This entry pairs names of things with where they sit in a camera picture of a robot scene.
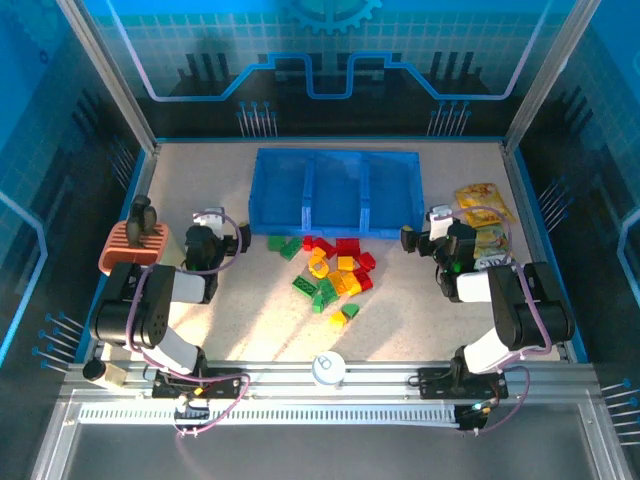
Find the orange-yellow lego brick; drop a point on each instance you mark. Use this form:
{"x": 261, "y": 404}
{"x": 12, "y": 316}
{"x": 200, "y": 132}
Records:
{"x": 336, "y": 282}

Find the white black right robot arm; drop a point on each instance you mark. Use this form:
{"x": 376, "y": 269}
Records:
{"x": 530, "y": 310}

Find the long green lego brick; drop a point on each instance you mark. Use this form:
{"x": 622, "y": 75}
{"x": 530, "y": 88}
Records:
{"x": 305, "y": 287}

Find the blue three-compartment bin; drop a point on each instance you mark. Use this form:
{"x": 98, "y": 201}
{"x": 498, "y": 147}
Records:
{"x": 280, "y": 190}

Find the cream small block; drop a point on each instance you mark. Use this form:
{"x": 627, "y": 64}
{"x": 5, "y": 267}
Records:
{"x": 115, "y": 376}

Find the white round can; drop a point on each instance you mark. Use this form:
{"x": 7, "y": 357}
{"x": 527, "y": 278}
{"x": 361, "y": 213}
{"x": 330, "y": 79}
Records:
{"x": 328, "y": 372}

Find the yellow round lego piece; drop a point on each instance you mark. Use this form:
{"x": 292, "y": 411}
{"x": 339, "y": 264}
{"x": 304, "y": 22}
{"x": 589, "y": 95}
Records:
{"x": 324, "y": 270}

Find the yellow rounded lego brick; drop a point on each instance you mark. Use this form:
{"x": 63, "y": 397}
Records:
{"x": 338, "y": 318}

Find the green rounded lego brick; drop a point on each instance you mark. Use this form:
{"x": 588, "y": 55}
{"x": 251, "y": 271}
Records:
{"x": 351, "y": 310}

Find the green sloped lego brick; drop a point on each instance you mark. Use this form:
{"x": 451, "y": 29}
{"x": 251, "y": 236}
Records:
{"x": 318, "y": 304}

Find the black controller box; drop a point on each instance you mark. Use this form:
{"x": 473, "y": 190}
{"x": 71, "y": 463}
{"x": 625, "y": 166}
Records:
{"x": 192, "y": 414}
{"x": 470, "y": 420}

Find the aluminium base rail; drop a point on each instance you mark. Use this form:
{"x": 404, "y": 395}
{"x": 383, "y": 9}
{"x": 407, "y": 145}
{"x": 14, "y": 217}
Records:
{"x": 280, "y": 380}

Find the small red lego brick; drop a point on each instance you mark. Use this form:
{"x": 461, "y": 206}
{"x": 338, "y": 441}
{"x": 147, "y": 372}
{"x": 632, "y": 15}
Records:
{"x": 308, "y": 243}

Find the black round knob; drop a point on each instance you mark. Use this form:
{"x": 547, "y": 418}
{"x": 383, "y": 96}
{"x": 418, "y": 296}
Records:
{"x": 93, "y": 371}

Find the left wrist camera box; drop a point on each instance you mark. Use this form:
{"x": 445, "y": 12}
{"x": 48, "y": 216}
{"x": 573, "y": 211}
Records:
{"x": 208, "y": 222}

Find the aluminium frame post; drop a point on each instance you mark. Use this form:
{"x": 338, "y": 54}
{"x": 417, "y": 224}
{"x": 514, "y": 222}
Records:
{"x": 547, "y": 75}
{"x": 115, "y": 80}

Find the aluminium side rail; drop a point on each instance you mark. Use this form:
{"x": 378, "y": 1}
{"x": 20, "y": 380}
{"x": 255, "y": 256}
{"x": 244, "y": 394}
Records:
{"x": 142, "y": 175}

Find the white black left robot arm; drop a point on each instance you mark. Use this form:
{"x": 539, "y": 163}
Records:
{"x": 115, "y": 320}

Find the green snack bag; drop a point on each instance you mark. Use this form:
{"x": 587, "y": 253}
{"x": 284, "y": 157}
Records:
{"x": 492, "y": 240}

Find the small green lego brick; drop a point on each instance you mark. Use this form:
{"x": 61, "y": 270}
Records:
{"x": 276, "y": 243}

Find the yellow snack bag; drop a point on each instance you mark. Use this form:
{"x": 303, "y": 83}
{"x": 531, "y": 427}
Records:
{"x": 480, "y": 195}

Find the cream knife block orange top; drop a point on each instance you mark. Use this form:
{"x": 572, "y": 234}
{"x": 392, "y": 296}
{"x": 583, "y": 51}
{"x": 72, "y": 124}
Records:
{"x": 120, "y": 250}

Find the small yellow lego brick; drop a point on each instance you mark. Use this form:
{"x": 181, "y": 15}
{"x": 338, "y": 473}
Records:
{"x": 319, "y": 254}

